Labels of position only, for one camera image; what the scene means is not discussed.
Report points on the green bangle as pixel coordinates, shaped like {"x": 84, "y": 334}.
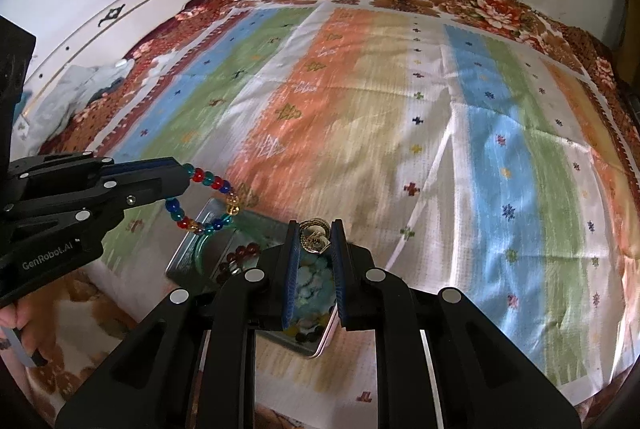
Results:
{"x": 199, "y": 254}

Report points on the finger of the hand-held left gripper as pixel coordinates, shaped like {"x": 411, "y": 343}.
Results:
{"x": 160, "y": 186}
{"x": 145, "y": 166}

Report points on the floral brown blanket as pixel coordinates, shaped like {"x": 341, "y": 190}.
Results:
{"x": 480, "y": 4}

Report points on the metal tin box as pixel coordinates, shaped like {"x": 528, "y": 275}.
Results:
{"x": 182, "y": 261}

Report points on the crumpled plastic bag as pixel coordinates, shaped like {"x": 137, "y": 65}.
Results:
{"x": 80, "y": 84}

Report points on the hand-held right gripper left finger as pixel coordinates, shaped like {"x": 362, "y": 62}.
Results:
{"x": 294, "y": 279}

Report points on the person's left hand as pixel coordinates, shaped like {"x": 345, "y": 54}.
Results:
{"x": 12, "y": 316}

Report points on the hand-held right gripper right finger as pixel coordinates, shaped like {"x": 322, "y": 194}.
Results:
{"x": 338, "y": 279}

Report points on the striped pastel cloth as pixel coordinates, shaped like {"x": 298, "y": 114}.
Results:
{"x": 450, "y": 159}

